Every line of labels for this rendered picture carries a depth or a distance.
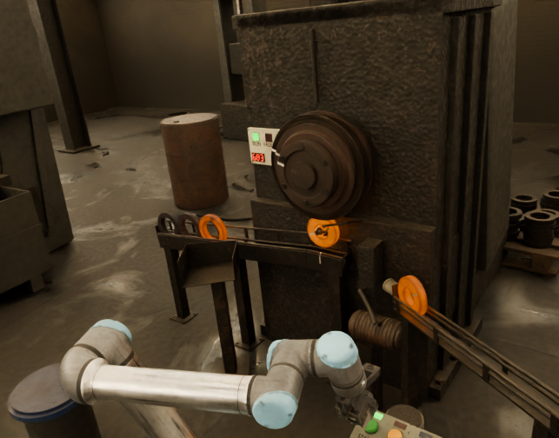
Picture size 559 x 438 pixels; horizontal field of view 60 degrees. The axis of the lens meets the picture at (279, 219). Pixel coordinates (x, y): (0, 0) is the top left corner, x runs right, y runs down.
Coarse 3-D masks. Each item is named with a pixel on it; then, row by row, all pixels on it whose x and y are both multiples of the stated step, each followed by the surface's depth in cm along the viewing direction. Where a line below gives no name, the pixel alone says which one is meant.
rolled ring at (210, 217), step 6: (204, 216) 267; (210, 216) 264; (216, 216) 264; (204, 222) 269; (216, 222) 262; (222, 222) 263; (204, 228) 272; (222, 228) 262; (204, 234) 272; (222, 234) 263
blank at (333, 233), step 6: (312, 222) 223; (318, 222) 221; (324, 222) 219; (330, 222) 217; (312, 228) 224; (330, 228) 218; (336, 228) 218; (312, 234) 225; (330, 234) 219; (336, 234) 218; (312, 240) 226; (318, 240) 224; (324, 240) 222; (330, 240) 220; (336, 240) 220; (324, 246) 224
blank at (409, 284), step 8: (400, 280) 188; (408, 280) 183; (416, 280) 181; (400, 288) 190; (408, 288) 184; (416, 288) 179; (400, 296) 191; (408, 296) 189; (416, 296) 179; (424, 296) 178; (408, 304) 187; (416, 304) 180; (424, 304) 179; (424, 312) 181
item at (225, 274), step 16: (192, 256) 248; (208, 256) 248; (224, 256) 248; (192, 272) 245; (208, 272) 242; (224, 272) 239; (224, 288) 244; (224, 304) 243; (224, 320) 247; (224, 336) 251; (224, 352) 255; (224, 368) 259; (240, 368) 262
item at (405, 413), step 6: (390, 408) 159; (396, 408) 159; (402, 408) 158; (408, 408) 158; (414, 408) 158; (390, 414) 157; (396, 414) 157; (402, 414) 156; (408, 414) 156; (414, 414) 156; (420, 414) 156; (402, 420) 154; (408, 420) 154; (414, 420) 154; (420, 420) 153; (420, 426) 152
